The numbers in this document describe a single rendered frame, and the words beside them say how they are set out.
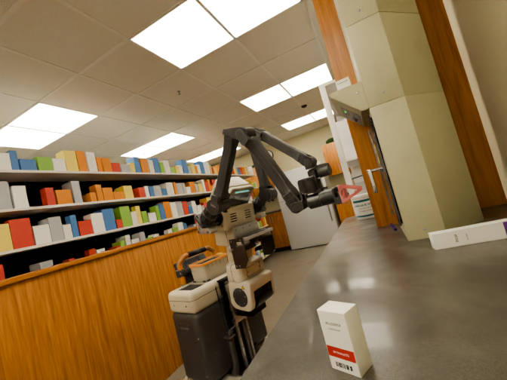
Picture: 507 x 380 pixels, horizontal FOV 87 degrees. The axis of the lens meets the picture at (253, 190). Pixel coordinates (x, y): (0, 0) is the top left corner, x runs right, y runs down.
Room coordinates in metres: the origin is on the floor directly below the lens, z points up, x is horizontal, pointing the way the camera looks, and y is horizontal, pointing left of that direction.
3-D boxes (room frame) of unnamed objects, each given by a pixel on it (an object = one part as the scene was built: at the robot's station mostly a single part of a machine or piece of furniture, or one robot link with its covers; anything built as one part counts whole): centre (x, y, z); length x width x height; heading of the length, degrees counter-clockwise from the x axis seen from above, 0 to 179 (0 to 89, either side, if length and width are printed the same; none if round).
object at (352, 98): (1.08, -0.47, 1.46); 0.32 x 0.12 x 0.10; 156
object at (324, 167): (1.44, -0.37, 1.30); 0.11 x 0.09 x 0.12; 52
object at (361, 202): (1.69, -0.65, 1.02); 0.13 x 0.13 x 0.15
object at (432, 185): (1.00, -0.64, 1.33); 0.32 x 0.25 x 0.77; 156
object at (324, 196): (1.04, -0.28, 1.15); 0.10 x 0.07 x 0.07; 156
